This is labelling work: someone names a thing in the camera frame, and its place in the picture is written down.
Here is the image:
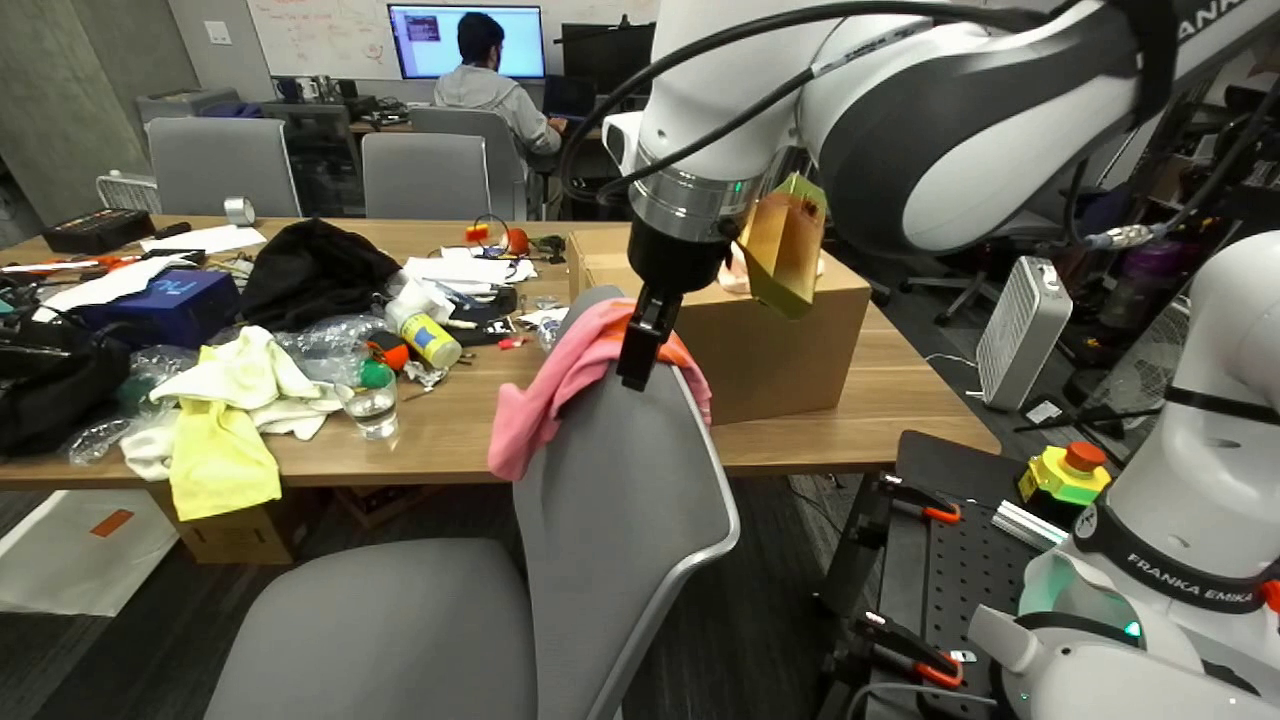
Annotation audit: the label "yellow red emergency stop button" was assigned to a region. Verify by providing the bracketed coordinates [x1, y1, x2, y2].
[1018, 437, 1121, 521]

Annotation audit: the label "small cardboard box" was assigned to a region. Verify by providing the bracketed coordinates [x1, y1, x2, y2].
[167, 501, 299, 573]

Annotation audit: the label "orange toy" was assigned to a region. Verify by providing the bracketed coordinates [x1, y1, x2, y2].
[459, 219, 535, 261]

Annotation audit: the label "white crumpled bag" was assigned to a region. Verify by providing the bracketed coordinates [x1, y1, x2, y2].
[379, 243, 543, 333]

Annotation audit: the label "black flat case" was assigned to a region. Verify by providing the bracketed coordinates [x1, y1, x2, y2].
[41, 204, 159, 261]

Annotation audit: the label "dark computer monitor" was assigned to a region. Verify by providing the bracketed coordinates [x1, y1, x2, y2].
[557, 16, 662, 89]

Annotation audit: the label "blue box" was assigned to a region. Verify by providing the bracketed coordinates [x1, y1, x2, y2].
[69, 266, 247, 354]

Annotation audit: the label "seated person grey hoodie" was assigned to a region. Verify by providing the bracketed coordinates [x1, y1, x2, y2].
[427, 10, 568, 166]

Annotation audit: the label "pink cloth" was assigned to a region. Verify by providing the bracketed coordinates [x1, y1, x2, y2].
[485, 293, 720, 483]

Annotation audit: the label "peach cloth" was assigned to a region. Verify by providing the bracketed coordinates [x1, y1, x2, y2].
[717, 243, 755, 295]

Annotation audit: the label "clear bottle green cap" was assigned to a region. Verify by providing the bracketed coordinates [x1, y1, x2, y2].
[344, 356, 404, 451]

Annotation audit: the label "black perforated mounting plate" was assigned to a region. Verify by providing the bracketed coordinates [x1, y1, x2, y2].
[815, 429, 1073, 720]

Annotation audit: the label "yellow cloth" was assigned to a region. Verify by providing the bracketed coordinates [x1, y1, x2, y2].
[167, 395, 288, 527]

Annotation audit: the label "white bag orange label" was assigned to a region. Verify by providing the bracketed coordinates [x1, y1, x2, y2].
[0, 483, 186, 623]

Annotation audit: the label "yellow wrist camera mount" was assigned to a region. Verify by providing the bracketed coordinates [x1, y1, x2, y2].
[736, 170, 836, 323]

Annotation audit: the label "wall whiteboard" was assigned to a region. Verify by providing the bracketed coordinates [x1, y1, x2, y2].
[243, 0, 404, 86]

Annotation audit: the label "white cloth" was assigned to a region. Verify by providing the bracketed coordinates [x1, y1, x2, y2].
[118, 323, 353, 483]

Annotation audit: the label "white space heater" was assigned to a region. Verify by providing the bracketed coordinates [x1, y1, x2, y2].
[973, 254, 1081, 416]

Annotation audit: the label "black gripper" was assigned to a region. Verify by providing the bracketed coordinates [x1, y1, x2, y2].
[618, 218, 736, 395]

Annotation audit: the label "brown cardboard box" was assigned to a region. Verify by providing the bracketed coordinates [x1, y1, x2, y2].
[571, 243, 875, 429]

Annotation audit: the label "grey office chair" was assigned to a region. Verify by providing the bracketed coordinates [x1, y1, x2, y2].
[356, 129, 499, 225]
[139, 112, 306, 219]
[395, 106, 532, 225]
[206, 284, 744, 720]

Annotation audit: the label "white paper sheets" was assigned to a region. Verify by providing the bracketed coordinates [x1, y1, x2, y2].
[29, 219, 272, 327]

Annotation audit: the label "yellow green canister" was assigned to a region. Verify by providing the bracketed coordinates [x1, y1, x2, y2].
[395, 307, 469, 382]

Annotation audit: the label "purple bottle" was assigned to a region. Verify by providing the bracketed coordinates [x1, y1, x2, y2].
[1117, 237, 1191, 333]

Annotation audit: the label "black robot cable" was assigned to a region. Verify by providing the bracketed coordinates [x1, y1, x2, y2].
[549, 0, 1073, 193]

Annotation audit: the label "lit computer monitor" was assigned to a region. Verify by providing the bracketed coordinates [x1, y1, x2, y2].
[385, 0, 552, 86]

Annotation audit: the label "black clothes pile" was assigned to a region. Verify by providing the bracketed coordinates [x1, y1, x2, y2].
[240, 218, 404, 338]

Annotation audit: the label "orange black bar clamp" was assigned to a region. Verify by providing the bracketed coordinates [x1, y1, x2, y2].
[858, 608, 973, 695]
[875, 477, 969, 533]

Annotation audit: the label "black bag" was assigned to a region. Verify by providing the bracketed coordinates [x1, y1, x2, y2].
[0, 307, 139, 461]

